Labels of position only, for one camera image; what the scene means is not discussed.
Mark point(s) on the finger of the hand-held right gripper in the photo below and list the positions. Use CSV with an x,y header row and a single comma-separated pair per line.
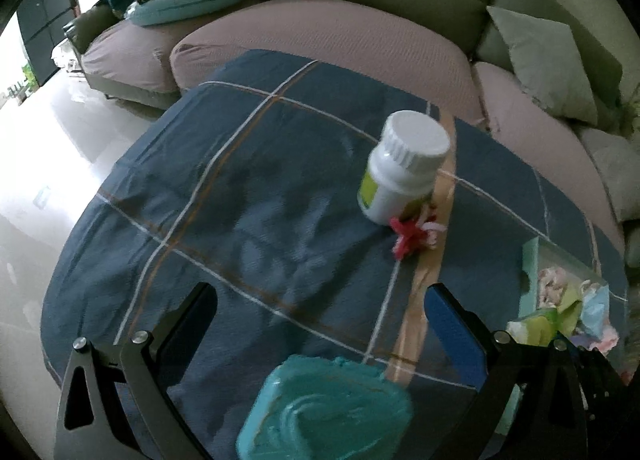
x,y
600,380

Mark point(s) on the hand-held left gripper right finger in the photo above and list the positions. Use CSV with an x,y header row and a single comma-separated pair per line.
x,y
450,335

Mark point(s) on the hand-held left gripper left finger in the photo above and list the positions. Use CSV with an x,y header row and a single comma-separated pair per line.
x,y
190,320

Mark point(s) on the light green cloth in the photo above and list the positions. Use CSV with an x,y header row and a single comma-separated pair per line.
x,y
570,307

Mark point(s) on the green small box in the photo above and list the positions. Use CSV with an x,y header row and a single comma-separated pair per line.
x,y
532,327

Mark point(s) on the light green tray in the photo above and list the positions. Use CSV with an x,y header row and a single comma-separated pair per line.
x,y
530,270

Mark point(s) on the teal wet wipes box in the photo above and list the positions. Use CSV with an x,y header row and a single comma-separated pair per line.
x,y
320,410

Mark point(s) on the blue plaid blanket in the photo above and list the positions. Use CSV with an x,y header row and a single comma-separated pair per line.
x,y
225,240

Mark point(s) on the white plastic bottle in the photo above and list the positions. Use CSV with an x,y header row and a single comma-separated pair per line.
x,y
400,175

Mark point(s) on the light grey pillow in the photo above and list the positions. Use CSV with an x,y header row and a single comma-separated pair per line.
x,y
545,60

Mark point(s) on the teal cushion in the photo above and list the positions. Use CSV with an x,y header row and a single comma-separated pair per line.
x,y
175,10

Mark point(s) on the dark cabinet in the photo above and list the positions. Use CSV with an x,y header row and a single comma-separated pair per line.
x,y
45,25

